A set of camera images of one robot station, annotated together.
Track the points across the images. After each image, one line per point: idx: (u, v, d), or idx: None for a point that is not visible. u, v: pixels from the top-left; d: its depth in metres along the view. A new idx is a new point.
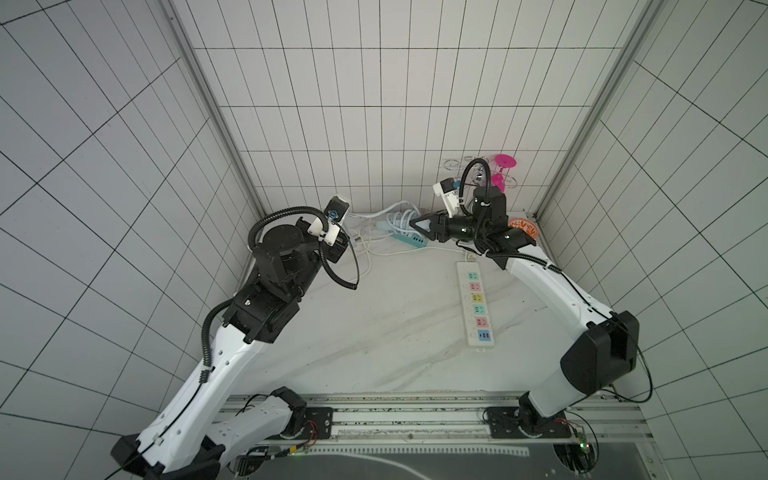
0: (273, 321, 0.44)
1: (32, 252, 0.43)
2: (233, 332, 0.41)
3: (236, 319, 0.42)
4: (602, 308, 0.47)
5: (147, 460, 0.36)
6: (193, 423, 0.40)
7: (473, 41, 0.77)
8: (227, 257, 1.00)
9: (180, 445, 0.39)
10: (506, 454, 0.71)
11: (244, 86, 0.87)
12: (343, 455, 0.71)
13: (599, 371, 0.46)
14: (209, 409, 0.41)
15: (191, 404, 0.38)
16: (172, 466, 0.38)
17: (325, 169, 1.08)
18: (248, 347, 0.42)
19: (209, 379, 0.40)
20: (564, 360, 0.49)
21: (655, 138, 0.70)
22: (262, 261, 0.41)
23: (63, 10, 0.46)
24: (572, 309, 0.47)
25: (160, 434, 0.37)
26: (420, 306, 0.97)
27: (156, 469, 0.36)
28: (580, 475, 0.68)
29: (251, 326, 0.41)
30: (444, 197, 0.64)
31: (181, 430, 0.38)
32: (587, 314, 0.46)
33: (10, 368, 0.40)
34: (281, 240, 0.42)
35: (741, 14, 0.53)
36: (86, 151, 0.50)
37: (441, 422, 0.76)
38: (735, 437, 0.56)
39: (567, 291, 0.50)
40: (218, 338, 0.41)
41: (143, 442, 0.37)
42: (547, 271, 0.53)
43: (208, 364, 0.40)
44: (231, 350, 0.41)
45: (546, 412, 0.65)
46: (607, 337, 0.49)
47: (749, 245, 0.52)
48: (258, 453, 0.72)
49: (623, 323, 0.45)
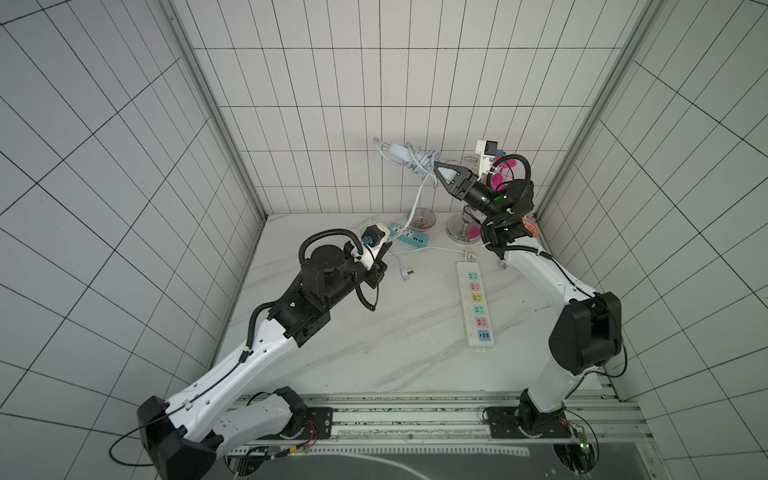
0: (309, 328, 0.51)
1: (32, 252, 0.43)
2: (275, 325, 0.48)
3: (279, 316, 0.49)
4: (586, 287, 0.51)
5: (172, 422, 0.39)
6: (221, 397, 0.43)
7: (473, 41, 0.77)
8: (227, 257, 1.00)
9: (205, 415, 0.42)
10: (505, 454, 0.71)
11: (244, 86, 0.87)
12: (344, 456, 0.71)
13: (583, 349, 0.49)
14: (237, 388, 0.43)
15: (224, 379, 0.43)
16: (192, 433, 0.41)
17: (325, 169, 1.08)
18: (286, 341, 0.49)
19: (246, 361, 0.44)
20: (552, 342, 0.52)
21: (655, 137, 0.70)
22: (307, 275, 0.48)
23: (63, 10, 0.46)
24: (557, 289, 0.51)
25: (190, 400, 0.40)
26: (420, 306, 0.97)
27: (179, 431, 0.39)
28: (579, 475, 0.68)
29: (291, 325, 0.48)
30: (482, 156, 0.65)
31: (211, 401, 0.42)
32: (570, 291, 0.50)
33: (10, 368, 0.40)
34: (329, 257, 0.49)
35: (741, 14, 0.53)
36: (86, 151, 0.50)
37: (441, 422, 0.76)
38: (735, 437, 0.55)
39: (554, 272, 0.54)
40: (260, 327, 0.47)
41: (171, 405, 0.40)
42: (539, 257, 0.57)
43: (249, 347, 0.45)
44: (270, 340, 0.46)
45: (546, 405, 0.64)
46: (586, 311, 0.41)
47: (749, 245, 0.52)
48: (258, 452, 0.72)
49: (605, 301, 0.48)
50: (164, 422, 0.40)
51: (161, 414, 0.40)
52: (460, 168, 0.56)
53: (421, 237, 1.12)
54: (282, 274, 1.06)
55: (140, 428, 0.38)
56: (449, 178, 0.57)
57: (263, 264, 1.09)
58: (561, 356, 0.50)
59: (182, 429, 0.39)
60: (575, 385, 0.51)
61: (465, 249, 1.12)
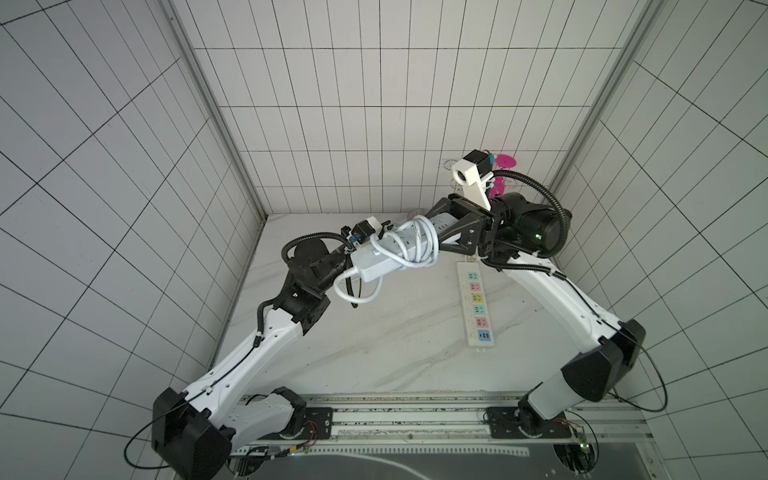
0: (315, 313, 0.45)
1: (33, 253, 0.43)
2: (282, 313, 0.51)
3: (283, 306, 0.52)
4: (611, 319, 0.45)
5: (195, 407, 0.40)
6: (240, 381, 0.46)
7: (474, 40, 0.77)
8: (227, 257, 1.00)
9: (226, 398, 0.43)
10: (505, 453, 0.71)
11: (244, 86, 0.87)
12: (343, 456, 0.71)
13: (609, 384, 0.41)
14: (252, 373, 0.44)
15: (240, 363, 0.45)
16: (215, 416, 0.42)
17: (325, 169, 1.08)
18: (295, 326, 0.53)
19: (259, 346, 0.47)
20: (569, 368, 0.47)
21: (655, 137, 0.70)
22: (295, 268, 0.50)
23: (63, 10, 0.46)
24: (582, 324, 0.45)
25: (209, 385, 0.42)
26: (420, 307, 0.97)
27: (204, 413, 0.40)
28: (580, 474, 0.68)
29: (297, 312, 0.51)
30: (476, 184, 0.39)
31: (231, 383, 0.44)
32: (598, 328, 0.44)
33: (10, 368, 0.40)
34: (314, 252, 0.50)
35: (741, 14, 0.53)
36: (85, 151, 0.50)
37: (441, 422, 0.76)
38: (735, 437, 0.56)
39: (577, 303, 0.46)
40: (267, 315, 0.50)
41: (190, 392, 0.41)
42: (557, 283, 0.48)
43: (261, 332, 0.48)
44: (280, 326, 0.50)
45: (547, 413, 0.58)
46: (619, 353, 0.48)
47: (749, 245, 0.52)
48: (258, 452, 0.72)
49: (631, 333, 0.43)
50: (184, 410, 0.45)
51: (181, 402, 0.45)
52: (473, 222, 0.42)
53: None
54: (282, 274, 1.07)
55: (159, 420, 0.40)
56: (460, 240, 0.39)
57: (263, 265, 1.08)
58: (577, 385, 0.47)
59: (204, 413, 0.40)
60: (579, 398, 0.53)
61: None
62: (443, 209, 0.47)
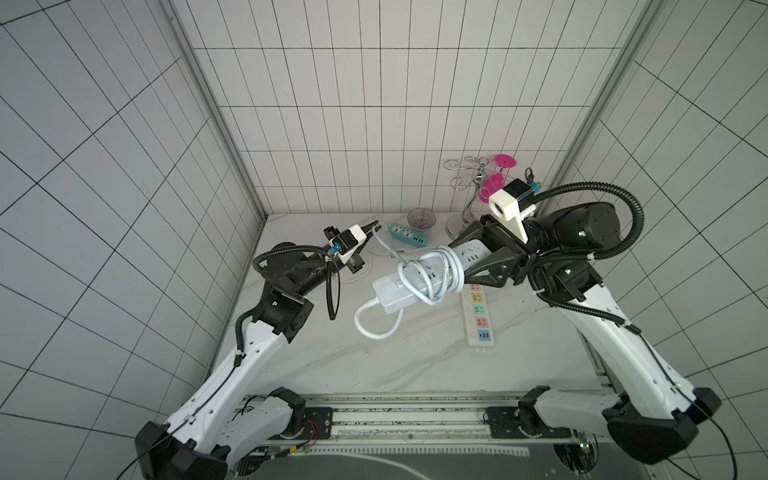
0: (296, 320, 0.53)
1: (32, 252, 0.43)
2: (263, 326, 0.48)
3: (264, 316, 0.50)
4: (687, 388, 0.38)
5: (179, 438, 0.38)
6: (224, 403, 0.44)
7: (474, 40, 0.77)
8: (227, 257, 1.00)
9: (211, 424, 0.42)
10: (505, 453, 0.71)
11: (244, 86, 0.87)
12: (344, 455, 0.71)
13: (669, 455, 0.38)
14: (237, 392, 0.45)
15: (223, 386, 0.43)
16: (201, 445, 0.41)
17: (325, 169, 1.08)
18: (277, 337, 0.50)
19: (241, 364, 0.45)
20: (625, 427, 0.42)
21: (655, 137, 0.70)
22: (269, 278, 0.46)
23: (63, 9, 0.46)
24: (652, 389, 0.39)
25: (191, 414, 0.40)
26: (420, 307, 0.97)
27: (190, 443, 0.38)
28: (580, 475, 0.68)
29: (278, 322, 0.49)
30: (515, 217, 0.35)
31: (214, 409, 0.42)
32: (672, 397, 0.39)
33: (10, 368, 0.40)
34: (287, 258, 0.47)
35: (741, 14, 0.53)
36: (85, 151, 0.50)
37: (441, 422, 0.76)
38: (735, 437, 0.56)
39: (647, 364, 0.40)
40: (247, 333, 0.48)
41: (171, 424, 0.39)
42: (627, 340, 0.42)
43: (242, 350, 0.46)
44: (261, 341, 0.47)
45: (550, 419, 0.61)
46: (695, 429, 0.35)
47: (749, 245, 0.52)
48: (258, 452, 0.72)
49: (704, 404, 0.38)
50: (167, 443, 0.43)
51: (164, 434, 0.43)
52: (506, 259, 0.39)
53: (421, 237, 1.12)
54: None
55: (142, 456, 0.39)
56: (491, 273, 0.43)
57: None
58: (626, 442, 0.43)
59: (190, 441, 0.38)
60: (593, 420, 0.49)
61: None
62: (476, 235, 0.45)
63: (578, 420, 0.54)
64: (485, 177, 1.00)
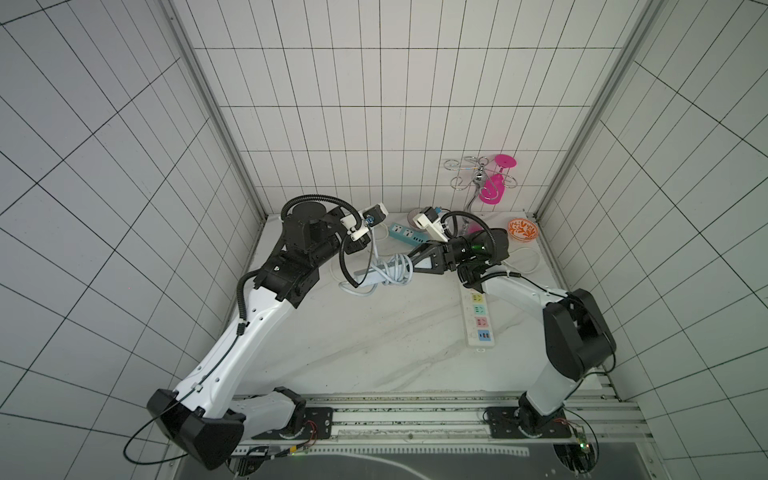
0: (301, 286, 0.50)
1: (32, 252, 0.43)
2: (264, 292, 0.46)
3: (266, 282, 0.46)
4: (557, 290, 0.53)
5: (188, 406, 0.38)
6: (230, 372, 0.42)
7: (474, 40, 0.77)
8: (227, 256, 1.00)
9: (219, 392, 0.41)
10: (506, 453, 0.71)
11: (243, 85, 0.87)
12: (343, 456, 0.71)
13: (574, 350, 0.48)
14: (244, 361, 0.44)
15: (228, 355, 0.41)
16: (210, 413, 0.40)
17: (325, 169, 1.08)
18: (280, 304, 0.47)
19: (245, 332, 0.43)
20: (550, 348, 0.51)
21: (655, 138, 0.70)
22: (292, 228, 0.47)
23: (64, 10, 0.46)
24: (532, 297, 0.54)
25: (198, 383, 0.39)
26: (420, 307, 0.97)
27: (197, 412, 0.38)
28: (579, 475, 0.68)
29: (281, 288, 0.46)
30: (430, 226, 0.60)
31: (220, 378, 0.41)
32: (545, 296, 0.52)
33: (10, 368, 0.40)
34: (313, 211, 0.48)
35: (741, 14, 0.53)
36: (85, 151, 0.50)
37: (441, 422, 0.76)
38: (735, 437, 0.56)
39: (526, 284, 0.57)
40: (249, 300, 0.45)
41: (180, 392, 0.39)
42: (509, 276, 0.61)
43: (245, 318, 0.44)
44: (263, 307, 0.45)
45: (545, 408, 0.64)
46: (565, 311, 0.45)
47: (749, 245, 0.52)
48: (258, 452, 0.72)
49: (580, 299, 0.50)
50: (180, 410, 0.43)
51: (174, 403, 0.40)
52: (431, 251, 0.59)
53: (421, 237, 1.12)
54: None
55: (155, 420, 0.38)
56: (430, 264, 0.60)
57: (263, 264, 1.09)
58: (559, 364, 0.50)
59: (198, 409, 0.38)
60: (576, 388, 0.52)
61: None
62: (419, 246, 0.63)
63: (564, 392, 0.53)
64: (485, 177, 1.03)
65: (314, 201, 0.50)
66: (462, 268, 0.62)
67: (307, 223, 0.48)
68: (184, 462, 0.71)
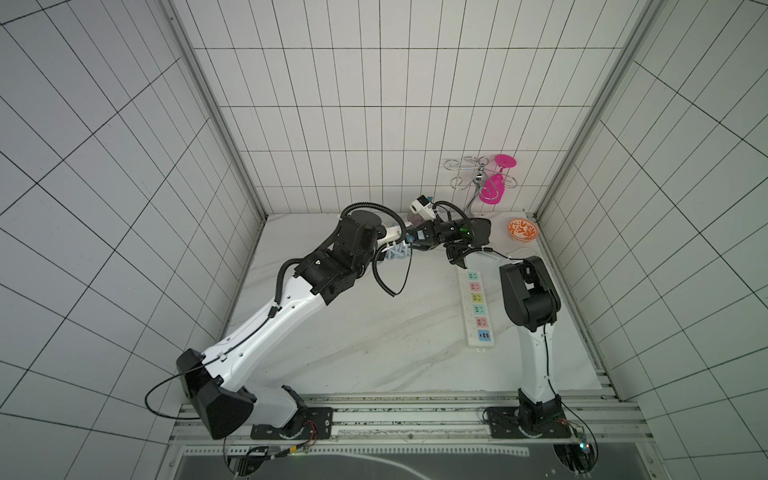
0: (335, 284, 0.49)
1: (32, 252, 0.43)
2: (301, 283, 0.47)
3: (305, 274, 0.47)
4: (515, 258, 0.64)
5: (210, 372, 0.40)
6: (254, 351, 0.44)
7: (474, 41, 0.77)
8: (227, 257, 1.00)
9: (240, 367, 0.43)
10: (506, 454, 0.71)
11: (243, 86, 0.87)
12: (343, 456, 0.71)
13: (523, 304, 0.59)
14: (268, 343, 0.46)
15: (255, 334, 0.43)
16: (228, 384, 0.42)
17: (325, 169, 1.08)
18: (313, 297, 0.47)
19: (276, 315, 0.44)
20: (505, 303, 0.64)
21: (656, 137, 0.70)
22: (348, 227, 0.49)
23: (64, 10, 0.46)
24: None
25: (224, 352, 0.41)
26: (420, 307, 0.97)
27: (215, 380, 0.39)
28: (580, 475, 0.68)
29: (317, 281, 0.47)
30: (422, 210, 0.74)
31: (244, 354, 0.42)
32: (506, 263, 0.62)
33: (10, 368, 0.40)
34: (371, 218, 0.51)
35: (741, 14, 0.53)
36: (85, 151, 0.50)
37: (441, 422, 0.76)
38: (735, 437, 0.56)
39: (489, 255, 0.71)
40: (287, 286, 0.46)
41: (206, 357, 0.41)
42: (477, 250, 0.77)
43: (279, 302, 0.45)
44: (297, 296, 0.45)
45: (537, 393, 0.65)
46: (516, 271, 0.61)
47: (749, 245, 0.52)
48: (258, 452, 0.72)
49: (532, 263, 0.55)
50: (201, 372, 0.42)
51: (197, 365, 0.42)
52: (422, 226, 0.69)
53: None
54: None
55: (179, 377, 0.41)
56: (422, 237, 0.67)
57: (263, 264, 1.09)
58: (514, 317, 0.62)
59: (218, 378, 0.40)
60: (545, 349, 0.63)
61: None
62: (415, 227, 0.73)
63: (541, 365, 0.64)
64: (485, 177, 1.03)
65: (371, 210, 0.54)
66: (449, 248, 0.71)
67: (364, 228, 0.50)
68: (183, 463, 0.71)
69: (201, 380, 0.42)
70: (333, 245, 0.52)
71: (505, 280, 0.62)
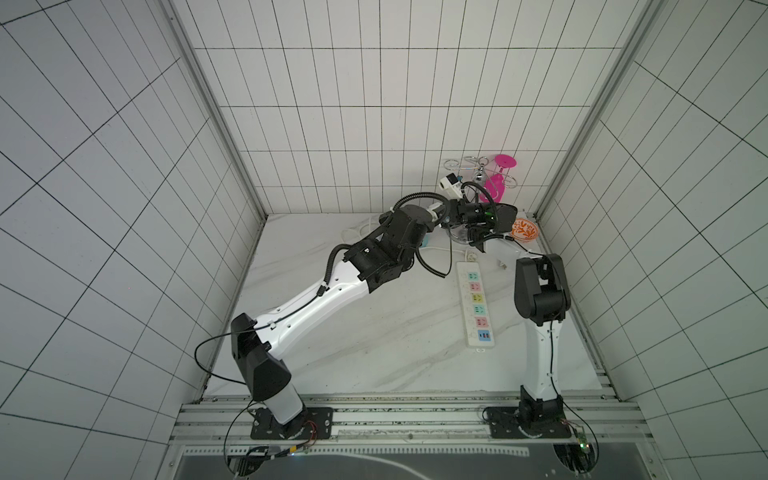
0: (381, 274, 0.50)
1: (32, 253, 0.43)
2: (350, 268, 0.48)
3: (353, 260, 0.49)
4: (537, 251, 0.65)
5: (260, 337, 0.42)
6: (301, 324, 0.46)
7: (474, 41, 0.77)
8: (227, 257, 1.00)
9: (285, 337, 0.45)
10: (506, 454, 0.71)
11: (244, 86, 0.87)
12: (344, 456, 0.71)
13: (532, 298, 0.60)
14: (315, 319, 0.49)
15: (303, 309, 0.45)
16: (275, 350, 0.44)
17: (325, 169, 1.08)
18: (359, 283, 0.48)
19: (323, 294, 0.46)
20: (515, 294, 0.65)
21: (655, 137, 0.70)
22: (399, 221, 0.50)
23: (63, 11, 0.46)
24: None
25: (273, 322, 0.44)
26: (420, 307, 0.97)
27: (265, 346, 0.42)
28: (580, 475, 0.68)
29: (364, 269, 0.48)
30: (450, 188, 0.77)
31: (292, 325, 0.45)
32: None
33: (9, 368, 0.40)
34: (423, 215, 0.51)
35: (741, 15, 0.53)
36: (86, 151, 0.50)
37: (441, 422, 0.76)
38: (735, 437, 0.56)
39: None
40: (335, 269, 0.48)
41: (258, 323, 0.44)
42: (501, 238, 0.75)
43: (326, 282, 0.47)
44: (345, 280, 0.47)
45: (537, 389, 0.66)
46: (531, 266, 0.61)
47: (749, 245, 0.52)
48: (258, 452, 0.72)
49: (551, 260, 0.64)
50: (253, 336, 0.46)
51: (250, 330, 0.43)
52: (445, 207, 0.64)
53: None
54: (283, 273, 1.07)
55: (234, 337, 0.47)
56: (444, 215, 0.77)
57: (263, 264, 1.09)
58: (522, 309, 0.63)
59: (267, 344, 0.42)
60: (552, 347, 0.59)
61: (465, 249, 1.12)
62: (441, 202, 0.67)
63: (546, 361, 0.64)
64: (485, 177, 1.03)
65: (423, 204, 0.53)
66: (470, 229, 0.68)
67: (415, 222, 0.51)
68: (184, 463, 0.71)
69: (251, 342, 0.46)
70: (383, 235, 0.53)
71: (519, 272, 0.62)
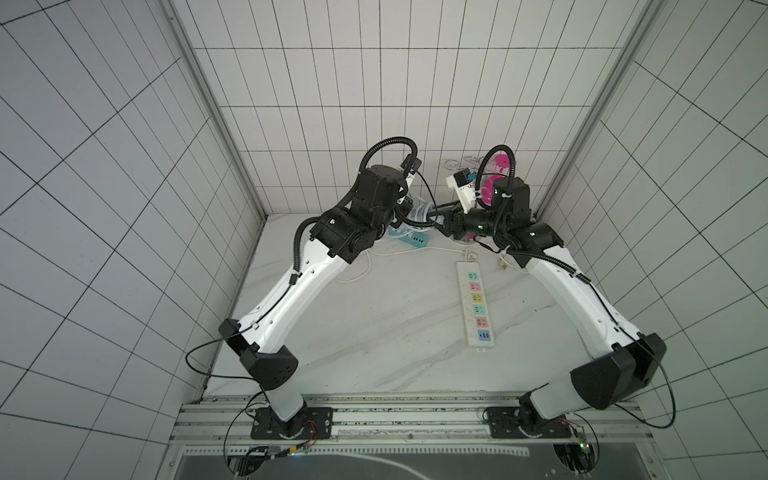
0: (354, 244, 0.46)
1: (33, 253, 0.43)
2: (317, 247, 0.44)
3: (321, 236, 0.44)
4: (629, 328, 0.44)
5: (247, 339, 0.42)
6: (281, 318, 0.44)
7: (474, 40, 0.77)
8: (227, 257, 1.00)
9: (271, 334, 0.44)
10: (506, 454, 0.71)
11: (244, 86, 0.87)
12: (344, 456, 0.71)
13: (613, 394, 0.45)
14: (295, 308, 0.46)
15: (281, 302, 0.43)
16: (265, 349, 0.44)
17: (325, 169, 1.08)
18: (332, 258, 0.45)
19: (297, 282, 0.43)
20: (584, 369, 0.45)
21: (655, 137, 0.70)
22: (368, 181, 0.45)
23: (64, 11, 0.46)
24: (598, 328, 0.44)
25: (256, 321, 0.42)
26: (420, 307, 0.97)
27: (253, 347, 0.42)
28: (580, 475, 0.68)
29: (334, 243, 0.43)
30: (458, 190, 0.70)
31: (274, 321, 0.43)
32: (613, 334, 0.43)
33: (10, 368, 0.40)
34: (392, 173, 0.46)
35: (741, 15, 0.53)
36: (85, 151, 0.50)
37: (441, 422, 0.76)
38: (735, 437, 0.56)
39: (595, 306, 0.46)
40: (304, 252, 0.44)
41: (242, 325, 0.43)
42: (574, 281, 0.48)
43: (297, 270, 0.43)
44: (316, 262, 0.43)
45: (548, 411, 0.61)
46: (631, 362, 0.46)
47: (749, 245, 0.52)
48: (258, 452, 0.72)
49: (653, 353, 0.42)
50: (238, 338, 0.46)
51: (236, 332, 0.43)
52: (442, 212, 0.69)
53: (421, 237, 1.12)
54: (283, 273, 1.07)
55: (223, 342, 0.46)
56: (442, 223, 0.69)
57: (264, 265, 1.08)
58: (584, 387, 0.46)
59: (254, 344, 0.42)
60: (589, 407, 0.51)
61: (465, 249, 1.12)
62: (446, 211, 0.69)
63: (571, 405, 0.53)
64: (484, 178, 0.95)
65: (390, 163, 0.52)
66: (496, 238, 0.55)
67: (385, 181, 0.46)
68: (184, 463, 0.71)
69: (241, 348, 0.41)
70: (352, 202, 0.48)
71: (607, 364, 0.41)
